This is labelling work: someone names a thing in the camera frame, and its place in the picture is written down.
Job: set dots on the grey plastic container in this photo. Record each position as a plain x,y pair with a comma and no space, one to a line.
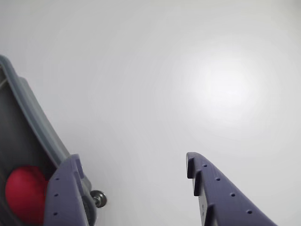
23,117

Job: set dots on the red ball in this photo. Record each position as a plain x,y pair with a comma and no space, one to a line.
23,193

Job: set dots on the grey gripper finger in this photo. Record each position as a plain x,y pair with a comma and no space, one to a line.
221,202
65,193

